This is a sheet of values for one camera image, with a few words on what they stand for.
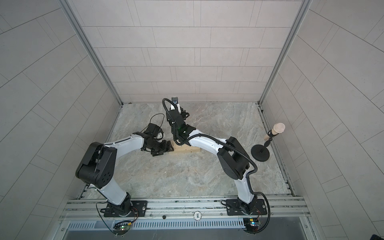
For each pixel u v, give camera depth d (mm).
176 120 609
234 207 707
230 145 497
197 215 693
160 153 820
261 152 867
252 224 677
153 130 743
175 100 680
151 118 1070
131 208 694
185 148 889
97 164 462
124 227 645
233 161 490
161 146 807
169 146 827
